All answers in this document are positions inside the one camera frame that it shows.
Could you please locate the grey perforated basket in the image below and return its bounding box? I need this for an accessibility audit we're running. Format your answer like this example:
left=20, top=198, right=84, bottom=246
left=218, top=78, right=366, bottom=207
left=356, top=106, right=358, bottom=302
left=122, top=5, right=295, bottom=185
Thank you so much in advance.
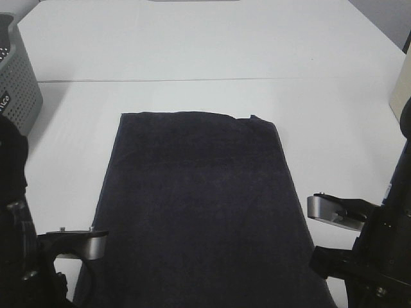
left=1, top=13, right=43, bottom=136

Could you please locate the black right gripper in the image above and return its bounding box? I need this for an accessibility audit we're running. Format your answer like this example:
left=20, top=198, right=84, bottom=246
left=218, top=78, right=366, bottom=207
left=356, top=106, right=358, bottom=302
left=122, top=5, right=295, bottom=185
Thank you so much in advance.
left=310, top=207, right=410, bottom=307

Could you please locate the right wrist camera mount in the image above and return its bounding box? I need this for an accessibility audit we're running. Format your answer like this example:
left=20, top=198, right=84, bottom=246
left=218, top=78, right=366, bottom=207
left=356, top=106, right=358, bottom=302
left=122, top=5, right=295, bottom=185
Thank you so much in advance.
left=307, top=192, right=379, bottom=232

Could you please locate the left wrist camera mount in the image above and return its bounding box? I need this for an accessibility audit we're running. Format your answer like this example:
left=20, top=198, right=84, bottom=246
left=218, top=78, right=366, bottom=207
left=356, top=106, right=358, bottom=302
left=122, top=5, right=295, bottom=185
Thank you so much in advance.
left=38, top=227, right=109, bottom=261

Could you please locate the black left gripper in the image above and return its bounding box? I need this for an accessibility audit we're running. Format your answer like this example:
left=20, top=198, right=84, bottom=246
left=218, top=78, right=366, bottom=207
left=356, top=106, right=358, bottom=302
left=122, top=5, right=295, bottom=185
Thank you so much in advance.
left=1, top=197, right=69, bottom=307

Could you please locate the dark navy towel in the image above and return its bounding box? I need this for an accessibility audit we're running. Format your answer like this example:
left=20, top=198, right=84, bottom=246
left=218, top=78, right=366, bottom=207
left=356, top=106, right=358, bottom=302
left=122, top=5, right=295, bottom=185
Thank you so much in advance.
left=89, top=112, right=335, bottom=307

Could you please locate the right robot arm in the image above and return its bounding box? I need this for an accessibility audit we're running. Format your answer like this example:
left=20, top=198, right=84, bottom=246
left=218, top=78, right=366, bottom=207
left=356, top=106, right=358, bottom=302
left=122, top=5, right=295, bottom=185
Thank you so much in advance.
left=307, top=102, right=410, bottom=307

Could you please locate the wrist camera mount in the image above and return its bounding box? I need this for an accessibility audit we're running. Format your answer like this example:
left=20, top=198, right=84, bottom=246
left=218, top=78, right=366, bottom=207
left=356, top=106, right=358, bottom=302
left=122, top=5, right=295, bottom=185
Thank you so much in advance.
left=38, top=227, right=109, bottom=261
left=307, top=192, right=379, bottom=232

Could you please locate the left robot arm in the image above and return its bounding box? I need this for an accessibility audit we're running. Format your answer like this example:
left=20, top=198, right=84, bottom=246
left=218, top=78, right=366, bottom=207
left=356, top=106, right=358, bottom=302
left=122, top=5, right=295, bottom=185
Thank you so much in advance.
left=1, top=116, right=73, bottom=307

